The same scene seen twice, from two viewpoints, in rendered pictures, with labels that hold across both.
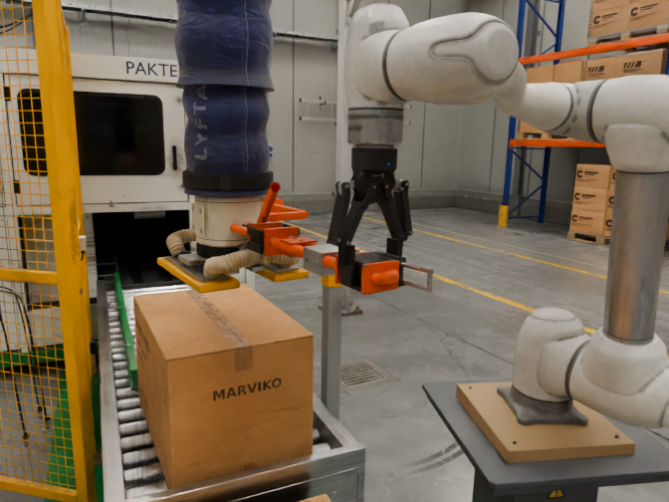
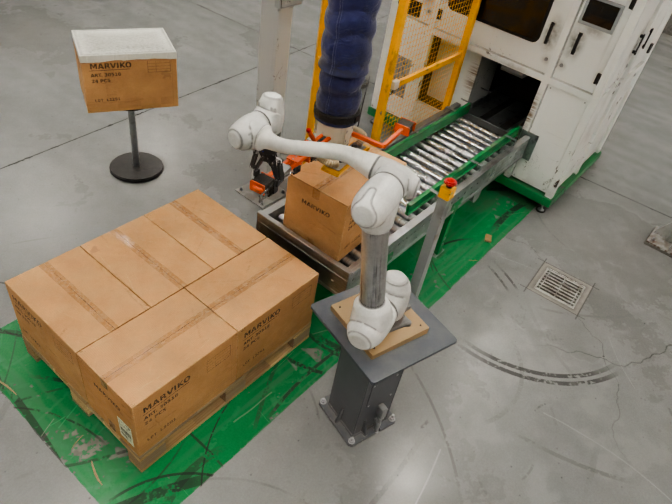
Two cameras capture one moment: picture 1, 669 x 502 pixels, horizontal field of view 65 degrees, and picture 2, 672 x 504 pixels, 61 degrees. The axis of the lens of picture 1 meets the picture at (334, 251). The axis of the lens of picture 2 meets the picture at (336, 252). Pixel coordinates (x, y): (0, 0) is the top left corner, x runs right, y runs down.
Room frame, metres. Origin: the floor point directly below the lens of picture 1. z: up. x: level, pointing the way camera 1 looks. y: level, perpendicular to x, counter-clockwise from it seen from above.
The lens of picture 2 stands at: (0.08, -1.93, 2.71)
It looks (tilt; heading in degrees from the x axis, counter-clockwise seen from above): 41 degrees down; 57
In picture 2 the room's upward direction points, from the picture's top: 11 degrees clockwise
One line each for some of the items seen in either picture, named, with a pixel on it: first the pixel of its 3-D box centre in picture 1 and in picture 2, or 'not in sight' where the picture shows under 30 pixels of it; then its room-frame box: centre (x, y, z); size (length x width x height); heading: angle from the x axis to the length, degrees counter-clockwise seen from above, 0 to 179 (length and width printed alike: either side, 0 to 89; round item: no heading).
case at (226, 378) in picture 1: (216, 373); (344, 196); (1.55, 0.37, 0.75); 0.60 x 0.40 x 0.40; 28
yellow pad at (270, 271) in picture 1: (262, 258); (346, 155); (1.41, 0.20, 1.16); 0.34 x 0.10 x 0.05; 34
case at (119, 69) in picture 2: not in sight; (126, 69); (0.65, 2.00, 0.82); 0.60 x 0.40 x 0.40; 179
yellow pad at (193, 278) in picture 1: (194, 265); not in sight; (1.31, 0.36, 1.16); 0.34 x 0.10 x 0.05; 34
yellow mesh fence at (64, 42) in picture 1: (75, 221); (428, 62); (2.68, 1.34, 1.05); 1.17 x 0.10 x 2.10; 25
